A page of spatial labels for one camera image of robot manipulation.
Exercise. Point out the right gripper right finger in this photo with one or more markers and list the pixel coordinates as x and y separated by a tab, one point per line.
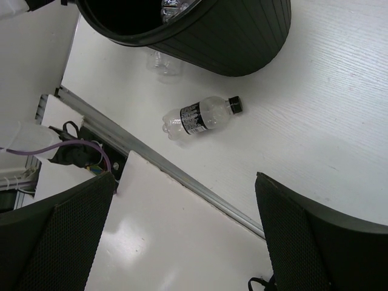
314	247

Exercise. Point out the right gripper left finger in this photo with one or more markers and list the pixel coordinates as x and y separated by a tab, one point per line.
51	244

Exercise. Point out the black label clear bottle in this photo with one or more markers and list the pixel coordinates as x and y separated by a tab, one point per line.
210	113

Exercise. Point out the blue label bottle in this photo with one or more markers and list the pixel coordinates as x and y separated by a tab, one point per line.
172	8
169	70

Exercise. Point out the black plastic bin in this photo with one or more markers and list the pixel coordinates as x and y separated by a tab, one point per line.
229	38

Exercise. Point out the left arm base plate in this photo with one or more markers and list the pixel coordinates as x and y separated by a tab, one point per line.
84	156

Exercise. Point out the metal table rail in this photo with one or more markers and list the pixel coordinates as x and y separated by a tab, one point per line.
125	142

